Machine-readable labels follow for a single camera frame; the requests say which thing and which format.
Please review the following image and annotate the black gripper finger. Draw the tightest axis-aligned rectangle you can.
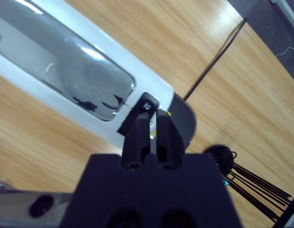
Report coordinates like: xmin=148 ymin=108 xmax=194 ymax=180
xmin=120 ymin=111 xmax=154 ymax=171
xmin=155 ymin=108 xmax=186 ymax=170

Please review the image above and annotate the white capsule coffee machine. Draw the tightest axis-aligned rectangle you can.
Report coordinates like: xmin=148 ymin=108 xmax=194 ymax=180
xmin=0 ymin=0 xmax=175 ymax=152

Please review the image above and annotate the white floor cable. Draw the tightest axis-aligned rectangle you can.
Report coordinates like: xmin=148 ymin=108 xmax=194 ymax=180
xmin=275 ymin=46 xmax=294 ymax=57

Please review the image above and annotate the grey coffee machine lever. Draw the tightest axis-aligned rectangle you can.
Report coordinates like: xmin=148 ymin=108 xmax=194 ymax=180
xmin=0 ymin=0 xmax=136 ymax=122

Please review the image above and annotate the black capsule holder with rods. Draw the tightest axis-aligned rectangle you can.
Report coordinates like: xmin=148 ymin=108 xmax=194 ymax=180
xmin=203 ymin=143 xmax=293 ymax=223

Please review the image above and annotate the black machine power cable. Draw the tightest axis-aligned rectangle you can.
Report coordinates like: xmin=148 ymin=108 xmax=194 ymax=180
xmin=183 ymin=18 xmax=247 ymax=101

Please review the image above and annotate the yellow warning sticker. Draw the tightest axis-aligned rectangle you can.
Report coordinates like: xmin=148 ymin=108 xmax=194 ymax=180
xmin=149 ymin=111 xmax=173 ymax=140

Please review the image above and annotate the grey metal frame leg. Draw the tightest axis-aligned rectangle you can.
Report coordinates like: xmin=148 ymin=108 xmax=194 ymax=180
xmin=269 ymin=0 xmax=294 ymax=27

